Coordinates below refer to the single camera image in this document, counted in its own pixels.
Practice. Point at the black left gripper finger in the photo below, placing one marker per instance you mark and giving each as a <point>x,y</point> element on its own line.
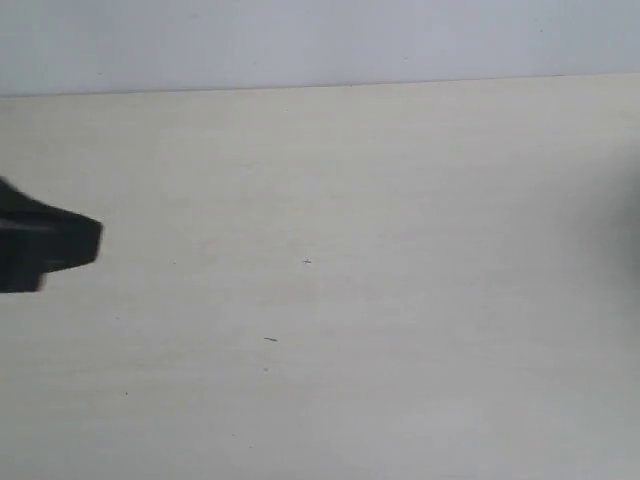
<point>21,276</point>
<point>47,237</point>

